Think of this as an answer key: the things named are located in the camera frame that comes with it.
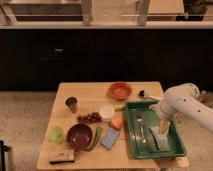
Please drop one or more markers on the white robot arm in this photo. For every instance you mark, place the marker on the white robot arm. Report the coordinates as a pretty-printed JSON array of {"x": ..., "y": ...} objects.
[{"x": 184, "y": 98}]

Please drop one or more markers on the brown wooden block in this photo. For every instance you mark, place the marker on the brown wooden block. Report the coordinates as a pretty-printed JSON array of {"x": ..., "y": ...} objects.
[{"x": 61, "y": 156}]

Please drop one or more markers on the green cucumber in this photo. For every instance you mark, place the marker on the green cucumber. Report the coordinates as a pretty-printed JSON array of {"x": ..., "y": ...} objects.
[{"x": 95, "y": 140}]

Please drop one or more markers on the dark red bowl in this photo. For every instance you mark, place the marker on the dark red bowl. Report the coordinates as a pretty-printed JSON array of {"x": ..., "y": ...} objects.
[{"x": 79, "y": 136}]

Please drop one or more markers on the silver metal fork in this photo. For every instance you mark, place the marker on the silver metal fork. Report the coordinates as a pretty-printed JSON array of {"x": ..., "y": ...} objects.
[{"x": 140, "y": 123}]

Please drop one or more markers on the blue sponge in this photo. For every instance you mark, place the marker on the blue sponge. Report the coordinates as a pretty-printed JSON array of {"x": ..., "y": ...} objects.
[{"x": 110, "y": 138}]

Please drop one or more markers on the orange carrot piece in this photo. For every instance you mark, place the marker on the orange carrot piece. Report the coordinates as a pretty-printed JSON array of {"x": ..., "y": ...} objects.
[{"x": 117, "y": 123}]

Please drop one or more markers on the green plastic tray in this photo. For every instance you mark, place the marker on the green plastic tray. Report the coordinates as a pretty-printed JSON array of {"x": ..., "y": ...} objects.
[{"x": 145, "y": 109}]

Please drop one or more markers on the white plastic cup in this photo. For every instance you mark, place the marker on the white plastic cup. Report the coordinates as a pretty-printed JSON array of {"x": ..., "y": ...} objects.
[{"x": 107, "y": 112}]

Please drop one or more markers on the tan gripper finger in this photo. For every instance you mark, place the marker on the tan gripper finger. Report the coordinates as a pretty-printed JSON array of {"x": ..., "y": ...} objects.
[{"x": 163, "y": 126}]

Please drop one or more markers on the orange bowl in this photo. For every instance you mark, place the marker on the orange bowl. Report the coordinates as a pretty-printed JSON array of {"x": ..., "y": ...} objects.
[{"x": 119, "y": 90}]

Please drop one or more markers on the bunch of dark grapes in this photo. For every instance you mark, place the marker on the bunch of dark grapes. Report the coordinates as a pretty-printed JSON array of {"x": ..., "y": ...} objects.
[{"x": 89, "y": 118}]

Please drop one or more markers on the green apple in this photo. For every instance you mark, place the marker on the green apple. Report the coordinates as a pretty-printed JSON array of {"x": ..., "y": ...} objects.
[{"x": 56, "y": 135}]

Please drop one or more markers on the wooden table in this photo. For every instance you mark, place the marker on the wooden table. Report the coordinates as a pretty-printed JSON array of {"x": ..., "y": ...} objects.
[{"x": 90, "y": 97}]

